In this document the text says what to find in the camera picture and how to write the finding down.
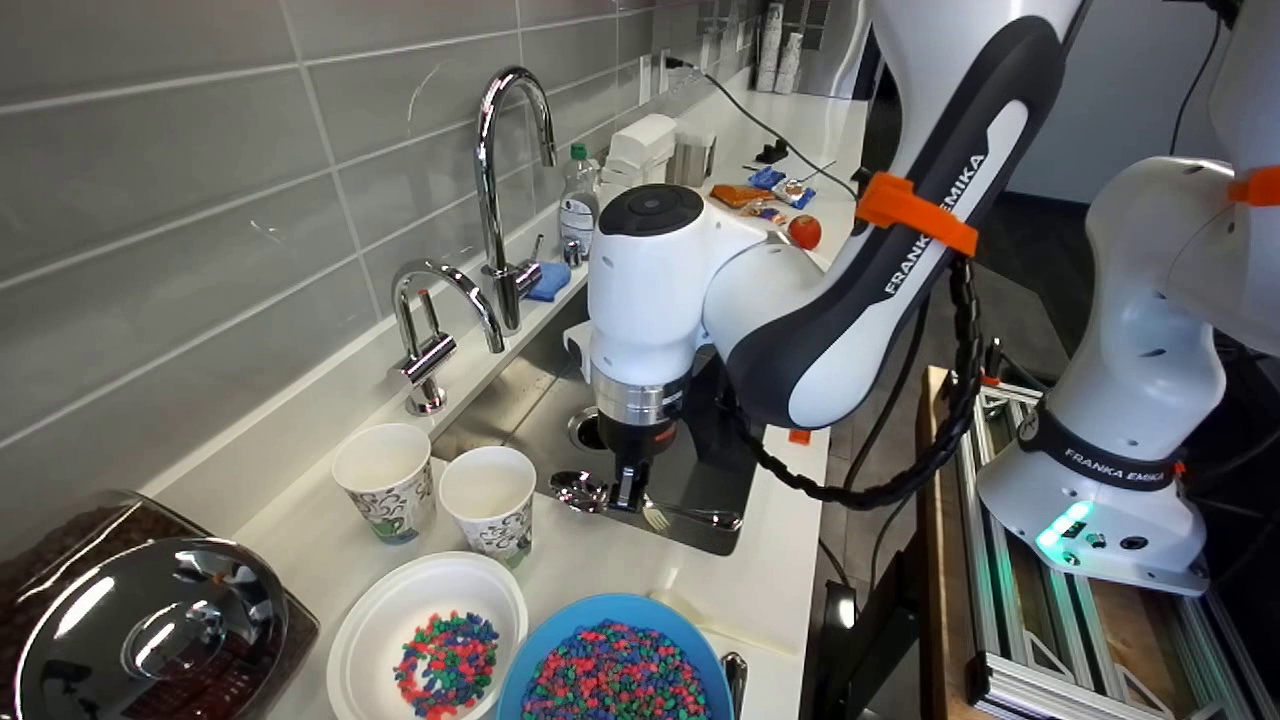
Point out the tall chrome faucet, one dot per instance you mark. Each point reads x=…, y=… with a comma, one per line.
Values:
x=491, y=201

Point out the patterned paper cup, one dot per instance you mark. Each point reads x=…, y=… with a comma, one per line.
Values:
x=386, y=486
x=491, y=514

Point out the white bowl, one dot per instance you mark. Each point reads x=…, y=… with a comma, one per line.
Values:
x=402, y=614

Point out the blue bowl with colourful cereal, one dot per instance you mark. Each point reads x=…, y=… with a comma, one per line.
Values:
x=613, y=666

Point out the clear bottle with green cap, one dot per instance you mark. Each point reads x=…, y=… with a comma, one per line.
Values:
x=576, y=223

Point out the silver metal spoon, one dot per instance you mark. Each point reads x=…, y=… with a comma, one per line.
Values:
x=582, y=490

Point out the orange toy food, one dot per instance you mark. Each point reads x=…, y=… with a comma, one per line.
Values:
x=741, y=198

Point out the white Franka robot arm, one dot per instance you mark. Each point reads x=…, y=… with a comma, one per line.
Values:
x=665, y=280

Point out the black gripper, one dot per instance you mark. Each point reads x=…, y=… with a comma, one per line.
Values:
x=636, y=439

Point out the small chrome faucet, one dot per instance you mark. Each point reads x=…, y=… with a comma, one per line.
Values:
x=424, y=362

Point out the blue sponge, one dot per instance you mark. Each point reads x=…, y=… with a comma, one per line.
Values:
x=547, y=280

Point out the blue packet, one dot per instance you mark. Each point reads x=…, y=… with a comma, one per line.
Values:
x=798, y=198
x=766, y=178

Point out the shiny metal pot lid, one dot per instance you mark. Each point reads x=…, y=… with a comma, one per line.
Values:
x=145, y=626

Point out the wooden base board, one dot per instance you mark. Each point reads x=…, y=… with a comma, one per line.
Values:
x=939, y=563

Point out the orange tape strip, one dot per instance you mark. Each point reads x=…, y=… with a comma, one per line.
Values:
x=798, y=433

